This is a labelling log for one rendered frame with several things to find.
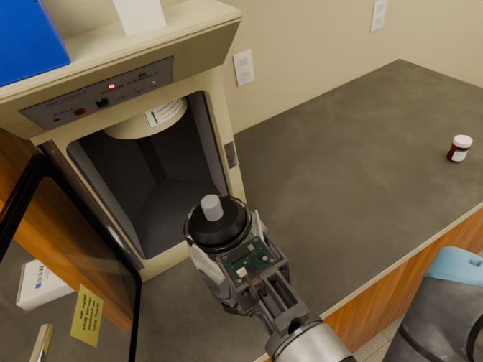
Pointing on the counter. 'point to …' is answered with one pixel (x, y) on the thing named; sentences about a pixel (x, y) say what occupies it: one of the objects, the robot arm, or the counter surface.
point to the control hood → (126, 57)
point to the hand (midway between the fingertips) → (221, 231)
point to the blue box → (28, 41)
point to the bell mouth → (149, 121)
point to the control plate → (63, 110)
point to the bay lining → (149, 163)
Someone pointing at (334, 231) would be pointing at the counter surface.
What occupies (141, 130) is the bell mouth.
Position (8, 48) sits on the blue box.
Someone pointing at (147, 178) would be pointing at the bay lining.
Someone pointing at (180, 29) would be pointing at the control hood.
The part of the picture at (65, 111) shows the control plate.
